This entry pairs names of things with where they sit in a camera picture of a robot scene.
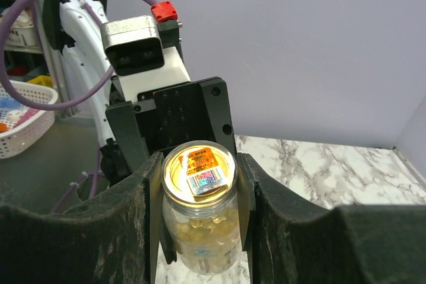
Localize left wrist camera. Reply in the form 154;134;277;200
101;15;190;102

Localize clear pill bottle gold lid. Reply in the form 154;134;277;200
161;140;242;276

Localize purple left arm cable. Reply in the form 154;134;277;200
0;0;159;215

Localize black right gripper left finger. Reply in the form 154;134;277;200
1;153;163;283

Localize white plastic basket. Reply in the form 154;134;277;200
1;80;58;159

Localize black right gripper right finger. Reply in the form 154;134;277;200
237;154;425;283

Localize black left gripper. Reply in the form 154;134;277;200
105;77;236;184

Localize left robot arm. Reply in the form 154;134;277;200
43;0;236;185

